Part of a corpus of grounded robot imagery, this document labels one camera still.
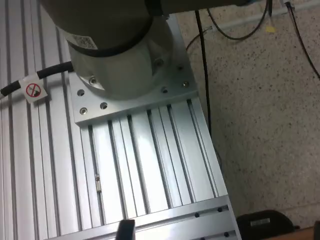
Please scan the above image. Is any black pouch with label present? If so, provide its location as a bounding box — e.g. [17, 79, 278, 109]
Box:
[236, 209, 301, 240]

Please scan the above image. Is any aluminium extrusion robot table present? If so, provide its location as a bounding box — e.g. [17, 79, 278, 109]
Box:
[0, 0, 242, 240]

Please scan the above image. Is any aluminium robot mounting plate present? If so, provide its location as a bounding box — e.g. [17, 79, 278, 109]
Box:
[67, 13, 200, 127]

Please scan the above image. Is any white warning cable label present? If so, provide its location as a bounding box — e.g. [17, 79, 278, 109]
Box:
[21, 76, 49, 104]

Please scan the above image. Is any thick black hanging cable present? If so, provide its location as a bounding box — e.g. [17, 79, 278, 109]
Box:
[194, 9, 222, 163]

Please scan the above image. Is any black corrugated base cable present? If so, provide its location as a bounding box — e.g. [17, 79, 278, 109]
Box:
[0, 62, 75, 97]

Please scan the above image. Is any thin black floor cable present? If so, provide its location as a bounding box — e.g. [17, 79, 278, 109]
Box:
[284, 1, 320, 79]
[206, 0, 269, 41]

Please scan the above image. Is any thin brown wire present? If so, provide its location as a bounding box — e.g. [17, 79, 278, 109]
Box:
[185, 26, 213, 51]

